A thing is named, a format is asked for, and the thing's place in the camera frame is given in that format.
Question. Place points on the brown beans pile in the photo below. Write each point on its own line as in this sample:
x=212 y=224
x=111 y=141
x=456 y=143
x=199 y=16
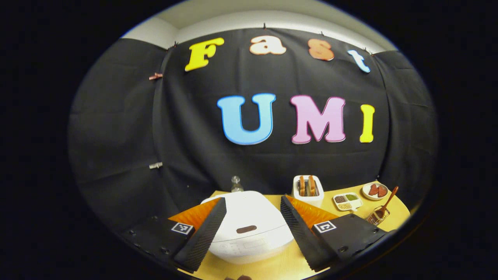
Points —
x=340 y=199

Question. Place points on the red meat slice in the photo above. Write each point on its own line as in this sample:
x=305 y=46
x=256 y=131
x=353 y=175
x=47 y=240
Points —
x=382 y=191
x=372 y=190

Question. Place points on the silver cloth clip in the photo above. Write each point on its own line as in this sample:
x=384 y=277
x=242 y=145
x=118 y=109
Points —
x=155 y=165

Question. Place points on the toasted bread slice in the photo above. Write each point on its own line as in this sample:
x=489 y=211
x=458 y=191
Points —
x=302 y=186
x=312 y=185

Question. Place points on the yellow beans pile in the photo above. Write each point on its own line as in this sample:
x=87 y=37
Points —
x=344 y=206

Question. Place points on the black backdrop cloth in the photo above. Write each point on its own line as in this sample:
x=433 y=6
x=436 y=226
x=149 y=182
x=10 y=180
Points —
x=194 y=155

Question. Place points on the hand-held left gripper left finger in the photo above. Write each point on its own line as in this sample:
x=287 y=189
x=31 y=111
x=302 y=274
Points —
x=204 y=233

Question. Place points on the white round plate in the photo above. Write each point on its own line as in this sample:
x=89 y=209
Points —
x=365 y=193

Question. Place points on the small glass bottle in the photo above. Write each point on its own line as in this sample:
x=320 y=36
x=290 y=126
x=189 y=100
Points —
x=236 y=186

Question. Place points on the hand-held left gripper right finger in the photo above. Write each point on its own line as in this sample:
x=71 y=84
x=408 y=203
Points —
x=299 y=233

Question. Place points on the white divided dish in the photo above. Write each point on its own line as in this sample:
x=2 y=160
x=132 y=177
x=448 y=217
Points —
x=358 y=204

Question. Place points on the green beans pile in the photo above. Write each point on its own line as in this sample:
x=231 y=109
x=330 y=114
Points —
x=351 y=197

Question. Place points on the white toaster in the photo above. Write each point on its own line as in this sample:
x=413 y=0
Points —
x=309 y=200

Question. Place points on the pink cloth clip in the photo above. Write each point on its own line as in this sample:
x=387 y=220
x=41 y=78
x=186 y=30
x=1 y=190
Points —
x=155 y=76

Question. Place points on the white rice cooker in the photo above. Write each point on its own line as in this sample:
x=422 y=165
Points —
x=253 y=214

